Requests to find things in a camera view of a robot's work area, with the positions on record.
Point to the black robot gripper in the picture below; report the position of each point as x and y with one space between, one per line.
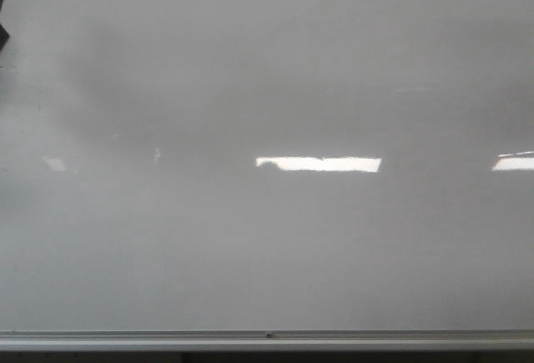
4 35

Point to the white glossy whiteboard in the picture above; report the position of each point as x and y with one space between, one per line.
266 165

